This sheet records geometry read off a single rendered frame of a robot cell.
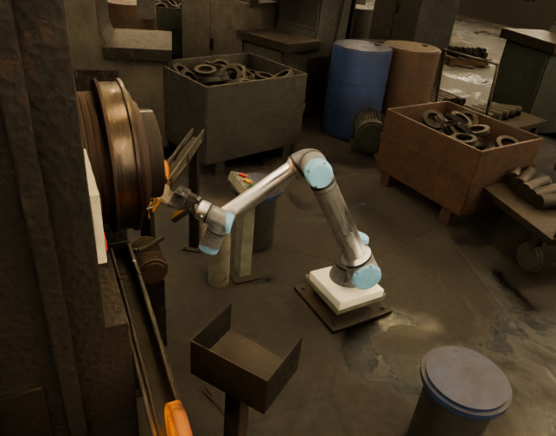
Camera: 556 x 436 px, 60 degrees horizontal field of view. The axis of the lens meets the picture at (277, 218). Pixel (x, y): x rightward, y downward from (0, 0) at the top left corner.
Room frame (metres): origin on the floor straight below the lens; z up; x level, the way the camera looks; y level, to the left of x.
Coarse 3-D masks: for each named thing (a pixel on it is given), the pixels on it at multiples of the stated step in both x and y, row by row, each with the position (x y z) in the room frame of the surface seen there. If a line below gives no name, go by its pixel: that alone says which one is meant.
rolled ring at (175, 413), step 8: (176, 400) 0.79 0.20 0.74; (168, 408) 0.76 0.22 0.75; (176, 408) 0.75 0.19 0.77; (168, 416) 0.76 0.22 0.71; (176, 416) 0.72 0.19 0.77; (184, 416) 0.73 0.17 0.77; (168, 424) 0.77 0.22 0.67; (176, 424) 0.71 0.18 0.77; (184, 424) 0.71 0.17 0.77; (168, 432) 0.77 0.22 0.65; (176, 432) 0.69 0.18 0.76; (184, 432) 0.69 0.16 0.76
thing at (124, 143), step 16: (112, 80) 1.47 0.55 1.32; (112, 96) 1.30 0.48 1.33; (112, 112) 1.24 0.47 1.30; (128, 112) 1.25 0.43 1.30; (112, 128) 1.21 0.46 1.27; (128, 128) 1.22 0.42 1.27; (112, 144) 1.18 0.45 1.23; (128, 144) 1.20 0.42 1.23; (128, 160) 1.18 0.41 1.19; (128, 176) 1.17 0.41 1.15; (128, 192) 1.16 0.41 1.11; (128, 208) 1.17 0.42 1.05; (128, 224) 1.21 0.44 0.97
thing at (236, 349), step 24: (216, 336) 1.13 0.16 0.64; (240, 336) 1.17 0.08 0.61; (192, 360) 1.01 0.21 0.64; (216, 360) 0.97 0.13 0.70; (240, 360) 1.07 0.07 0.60; (264, 360) 1.09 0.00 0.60; (288, 360) 1.00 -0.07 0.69; (216, 384) 0.97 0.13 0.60; (240, 384) 0.93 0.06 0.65; (264, 384) 0.90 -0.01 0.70; (240, 408) 1.02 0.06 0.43; (264, 408) 0.90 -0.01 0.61; (240, 432) 1.03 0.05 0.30
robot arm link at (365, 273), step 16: (304, 160) 1.94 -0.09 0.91; (320, 160) 1.89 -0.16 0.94; (320, 176) 1.86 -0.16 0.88; (320, 192) 1.88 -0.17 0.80; (336, 192) 1.90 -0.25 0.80; (336, 208) 1.89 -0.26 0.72; (336, 224) 1.89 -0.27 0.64; (352, 224) 1.92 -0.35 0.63; (336, 240) 1.93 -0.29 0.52; (352, 240) 1.90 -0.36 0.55; (352, 256) 1.91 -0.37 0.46; (368, 256) 1.92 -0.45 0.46; (352, 272) 1.90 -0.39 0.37; (368, 272) 1.88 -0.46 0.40; (368, 288) 1.90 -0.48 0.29
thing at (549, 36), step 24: (528, 0) 6.06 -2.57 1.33; (504, 48) 5.98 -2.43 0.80; (528, 48) 5.62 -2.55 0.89; (552, 48) 5.28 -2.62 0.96; (504, 72) 5.86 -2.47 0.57; (528, 72) 5.52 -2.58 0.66; (552, 72) 5.36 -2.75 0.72; (504, 96) 5.75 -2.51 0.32; (528, 96) 5.40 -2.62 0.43; (552, 96) 5.40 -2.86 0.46; (552, 120) 5.44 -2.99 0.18
